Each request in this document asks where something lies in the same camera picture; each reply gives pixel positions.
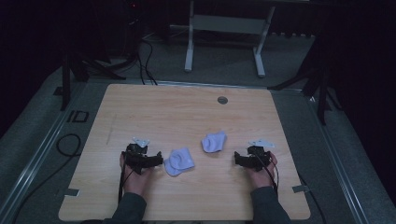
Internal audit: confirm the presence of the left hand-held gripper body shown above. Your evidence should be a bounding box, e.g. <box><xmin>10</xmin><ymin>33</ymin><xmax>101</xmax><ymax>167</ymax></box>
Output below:
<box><xmin>122</xmin><ymin>136</ymin><xmax>158</xmax><ymax>175</ymax></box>

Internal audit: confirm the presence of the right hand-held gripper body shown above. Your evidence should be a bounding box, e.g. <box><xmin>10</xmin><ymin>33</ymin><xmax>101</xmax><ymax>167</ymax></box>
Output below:
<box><xmin>241</xmin><ymin>138</ymin><xmax>276</xmax><ymax>173</ymax></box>

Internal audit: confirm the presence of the person's right hand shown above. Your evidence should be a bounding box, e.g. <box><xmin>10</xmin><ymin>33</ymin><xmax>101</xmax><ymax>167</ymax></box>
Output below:
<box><xmin>246</xmin><ymin>151</ymin><xmax>278</xmax><ymax>191</ymax></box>

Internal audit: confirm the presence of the person's left hand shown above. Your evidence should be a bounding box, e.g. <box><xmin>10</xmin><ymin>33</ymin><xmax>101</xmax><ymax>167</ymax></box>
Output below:
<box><xmin>119</xmin><ymin>151</ymin><xmax>156</xmax><ymax>198</ymax></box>

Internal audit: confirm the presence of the pale blue sock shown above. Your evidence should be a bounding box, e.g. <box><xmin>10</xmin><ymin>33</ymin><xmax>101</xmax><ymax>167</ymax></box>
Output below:
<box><xmin>201</xmin><ymin>130</ymin><xmax>228</xmax><ymax>154</ymax></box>
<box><xmin>163</xmin><ymin>147</ymin><xmax>196</xmax><ymax>177</ymax></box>

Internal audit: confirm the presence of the grey tape piece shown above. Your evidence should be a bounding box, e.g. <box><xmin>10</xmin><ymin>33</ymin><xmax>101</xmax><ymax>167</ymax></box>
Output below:
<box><xmin>291</xmin><ymin>184</ymin><xmax>311</xmax><ymax>194</ymax></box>
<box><xmin>63</xmin><ymin>188</ymin><xmax>81</xmax><ymax>198</ymax></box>

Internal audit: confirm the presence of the black floor tape marking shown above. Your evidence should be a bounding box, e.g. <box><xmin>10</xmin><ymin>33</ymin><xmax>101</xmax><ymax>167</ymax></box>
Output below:
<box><xmin>65</xmin><ymin>109</ymin><xmax>91</xmax><ymax>123</ymax></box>

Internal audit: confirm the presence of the black tripod stand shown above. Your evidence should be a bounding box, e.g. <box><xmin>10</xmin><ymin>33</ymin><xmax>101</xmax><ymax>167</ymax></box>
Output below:
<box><xmin>268</xmin><ymin>29</ymin><xmax>344</xmax><ymax>126</ymax></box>
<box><xmin>59</xmin><ymin>50</ymin><xmax>127</xmax><ymax>112</ymax></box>

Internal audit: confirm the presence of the right hand-held gripper cable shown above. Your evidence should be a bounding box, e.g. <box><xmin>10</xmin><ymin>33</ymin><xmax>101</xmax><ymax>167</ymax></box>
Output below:
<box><xmin>253</xmin><ymin>152</ymin><xmax>280</xmax><ymax>195</ymax></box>

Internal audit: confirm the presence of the hand-held gripper cable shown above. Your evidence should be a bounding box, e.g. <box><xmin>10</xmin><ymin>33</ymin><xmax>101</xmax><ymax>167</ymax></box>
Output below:
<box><xmin>117</xmin><ymin>157</ymin><xmax>135</xmax><ymax>204</ymax></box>
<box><xmin>253</xmin><ymin>152</ymin><xmax>280</xmax><ymax>195</ymax></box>

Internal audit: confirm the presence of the left hand-held gripper cable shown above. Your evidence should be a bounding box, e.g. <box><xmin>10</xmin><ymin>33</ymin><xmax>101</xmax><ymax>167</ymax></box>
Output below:
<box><xmin>117</xmin><ymin>157</ymin><xmax>135</xmax><ymax>204</ymax></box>

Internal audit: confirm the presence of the black looped floor cable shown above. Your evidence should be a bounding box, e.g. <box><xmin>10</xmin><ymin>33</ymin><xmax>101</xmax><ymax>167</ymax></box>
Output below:
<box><xmin>10</xmin><ymin>133</ymin><xmax>82</xmax><ymax>224</ymax></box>

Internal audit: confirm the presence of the black cable bundle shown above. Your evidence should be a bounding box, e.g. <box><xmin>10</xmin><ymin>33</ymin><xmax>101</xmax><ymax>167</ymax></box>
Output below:
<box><xmin>135</xmin><ymin>31</ymin><xmax>159</xmax><ymax>86</ymax></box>

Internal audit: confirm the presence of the white metal table frame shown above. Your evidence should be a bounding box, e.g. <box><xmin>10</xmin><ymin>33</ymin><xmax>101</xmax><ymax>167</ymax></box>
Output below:
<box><xmin>184</xmin><ymin>0</ymin><xmax>276</xmax><ymax>78</ymax></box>

